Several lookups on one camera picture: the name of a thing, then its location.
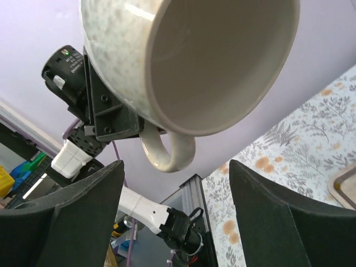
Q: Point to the yellow plastic crate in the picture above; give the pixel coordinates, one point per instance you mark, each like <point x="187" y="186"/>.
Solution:
<point x="6" y="182"/>

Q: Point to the floral table mat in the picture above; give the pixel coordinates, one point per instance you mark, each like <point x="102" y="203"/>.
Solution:
<point x="301" y="152"/>

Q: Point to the silver metal tray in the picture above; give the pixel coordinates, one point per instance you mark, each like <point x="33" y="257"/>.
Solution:
<point x="342" y="187"/>

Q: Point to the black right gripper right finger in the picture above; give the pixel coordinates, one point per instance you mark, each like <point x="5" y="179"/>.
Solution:
<point x="280" y="227"/>

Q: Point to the white speckled mug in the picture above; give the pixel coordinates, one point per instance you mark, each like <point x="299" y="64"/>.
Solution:
<point x="188" y="68"/>

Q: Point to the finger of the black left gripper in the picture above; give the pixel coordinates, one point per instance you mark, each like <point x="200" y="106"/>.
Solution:
<point x="109" y="118"/>

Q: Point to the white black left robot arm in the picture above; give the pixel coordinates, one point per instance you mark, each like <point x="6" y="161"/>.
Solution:
<point x="175" y="227"/>

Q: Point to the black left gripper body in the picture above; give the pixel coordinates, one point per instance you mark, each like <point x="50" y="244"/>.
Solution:
<point x="64" y="76"/>

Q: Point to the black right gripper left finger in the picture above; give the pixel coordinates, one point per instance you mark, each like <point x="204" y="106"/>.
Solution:
<point x="69" y="227"/>

